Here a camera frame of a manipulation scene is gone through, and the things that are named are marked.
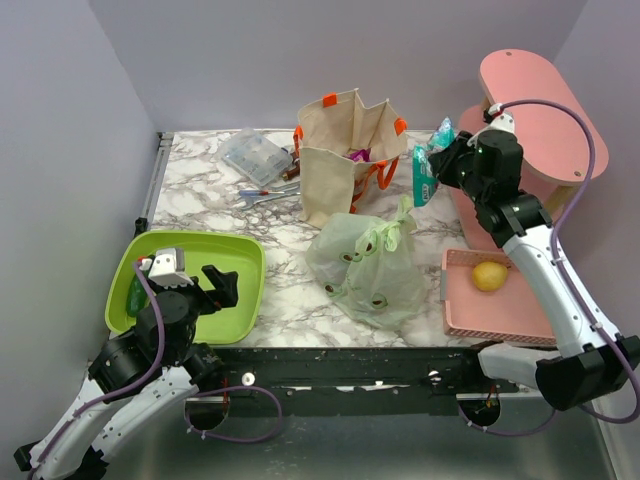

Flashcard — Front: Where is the teal snack packet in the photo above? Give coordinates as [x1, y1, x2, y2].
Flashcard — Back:
[412, 117, 455, 207]

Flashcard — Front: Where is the purple snack packet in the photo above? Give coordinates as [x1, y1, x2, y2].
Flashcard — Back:
[347, 148, 371, 163]

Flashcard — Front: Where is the green avocado print plastic bag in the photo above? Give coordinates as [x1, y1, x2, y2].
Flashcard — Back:
[305, 196, 427, 330]

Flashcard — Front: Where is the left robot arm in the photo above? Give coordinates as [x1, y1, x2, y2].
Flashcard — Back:
[14, 255, 238, 479]

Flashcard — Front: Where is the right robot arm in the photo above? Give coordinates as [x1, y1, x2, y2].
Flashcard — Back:
[428, 129, 639, 411]

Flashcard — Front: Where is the beige canvas tote bag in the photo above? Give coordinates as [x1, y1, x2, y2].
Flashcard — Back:
[293, 89, 408, 228]

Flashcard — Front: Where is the lime green plastic tray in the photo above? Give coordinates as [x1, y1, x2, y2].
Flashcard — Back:
[104, 230, 266, 345]

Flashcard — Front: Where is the green cucumber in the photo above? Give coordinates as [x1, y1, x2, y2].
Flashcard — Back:
[125, 275, 147, 318]

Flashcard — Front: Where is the pink two-tier shelf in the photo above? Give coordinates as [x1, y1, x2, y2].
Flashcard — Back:
[449, 48, 610, 251]

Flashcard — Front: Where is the silver wrench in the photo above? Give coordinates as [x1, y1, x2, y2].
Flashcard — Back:
[240, 191, 300, 211]

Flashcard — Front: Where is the brown small bottle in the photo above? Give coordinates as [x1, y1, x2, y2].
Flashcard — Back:
[282, 165, 300, 181]

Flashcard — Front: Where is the clear plastic organizer box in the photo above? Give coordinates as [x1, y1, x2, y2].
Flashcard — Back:
[215, 128, 293, 187]

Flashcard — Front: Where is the pink plastic basket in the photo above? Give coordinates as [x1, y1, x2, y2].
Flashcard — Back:
[440, 249, 556, 346]

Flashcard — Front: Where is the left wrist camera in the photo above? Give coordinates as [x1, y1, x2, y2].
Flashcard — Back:
[139, 247, 194, 289]

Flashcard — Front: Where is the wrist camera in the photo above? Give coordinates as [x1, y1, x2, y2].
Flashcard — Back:
[483, 103, 515, 134]
[139, 247, 194, 289]

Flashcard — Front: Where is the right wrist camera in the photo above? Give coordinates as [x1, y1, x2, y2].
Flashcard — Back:
[483, 103, 515, 134]

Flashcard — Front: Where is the blue handled tool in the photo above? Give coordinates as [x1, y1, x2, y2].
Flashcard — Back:
[238, 189, 287, 197]

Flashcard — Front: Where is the black table front rail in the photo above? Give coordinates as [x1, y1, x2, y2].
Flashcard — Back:
[99, 344, 501, 416]

